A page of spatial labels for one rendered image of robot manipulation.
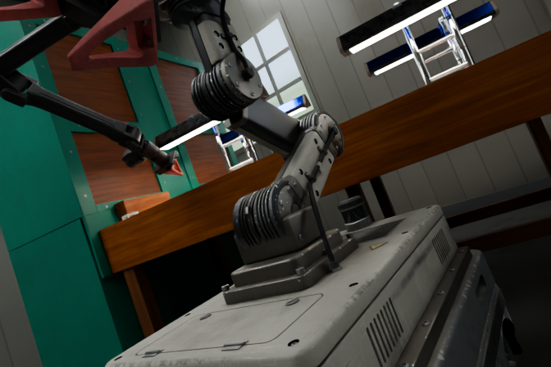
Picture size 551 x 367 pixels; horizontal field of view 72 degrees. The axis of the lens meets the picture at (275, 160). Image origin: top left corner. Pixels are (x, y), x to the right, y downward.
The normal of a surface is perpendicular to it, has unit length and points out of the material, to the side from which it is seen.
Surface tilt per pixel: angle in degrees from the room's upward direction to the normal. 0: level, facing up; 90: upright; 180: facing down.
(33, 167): 90
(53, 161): 90
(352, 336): 90
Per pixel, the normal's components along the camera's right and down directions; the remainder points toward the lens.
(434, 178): -0.57, 0.13
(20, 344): 0.74, -0.35
